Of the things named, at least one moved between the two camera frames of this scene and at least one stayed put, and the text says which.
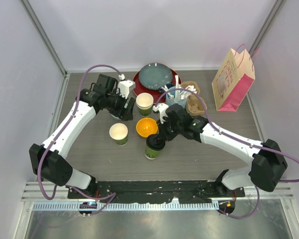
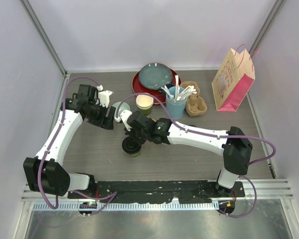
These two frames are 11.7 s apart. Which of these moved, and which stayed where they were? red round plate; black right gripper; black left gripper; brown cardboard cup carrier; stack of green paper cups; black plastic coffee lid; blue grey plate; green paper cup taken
Moved: black plastic coffee lid; green paper cup taken; black right gripper; black left gripper
Stayed: stack of green paper cups; red round plate; brown cardboard cup carrier; blue grey plate
